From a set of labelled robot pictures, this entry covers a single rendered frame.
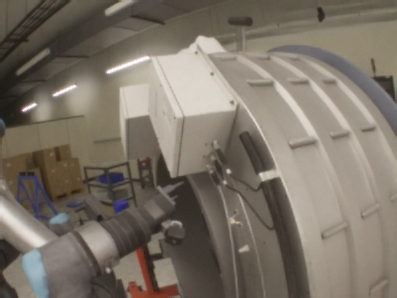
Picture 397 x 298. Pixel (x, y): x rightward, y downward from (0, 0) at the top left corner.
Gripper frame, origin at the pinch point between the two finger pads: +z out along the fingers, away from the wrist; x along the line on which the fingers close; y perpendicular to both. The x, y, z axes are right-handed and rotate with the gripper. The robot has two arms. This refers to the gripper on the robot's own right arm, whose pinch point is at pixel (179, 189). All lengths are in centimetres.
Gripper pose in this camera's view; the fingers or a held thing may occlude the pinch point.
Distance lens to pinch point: 61.3
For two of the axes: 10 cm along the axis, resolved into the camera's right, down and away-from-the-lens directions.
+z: 6.8, -3.2, 6.6
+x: 3.0, -7.0, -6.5
